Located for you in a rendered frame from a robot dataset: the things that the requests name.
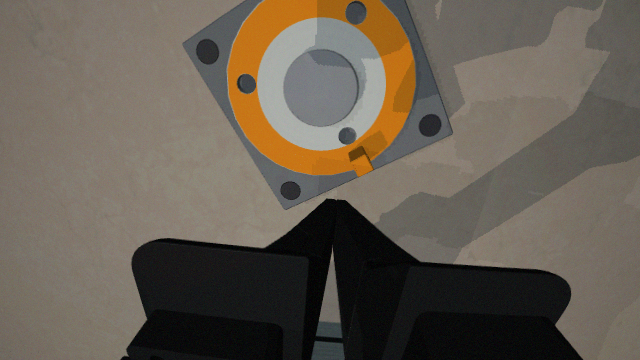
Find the orange round plate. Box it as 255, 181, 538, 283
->
226, 0, 416, 177

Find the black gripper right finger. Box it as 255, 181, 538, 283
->
333, 200, 571, 360

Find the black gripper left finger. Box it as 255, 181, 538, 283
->
131, 199, 337, 360

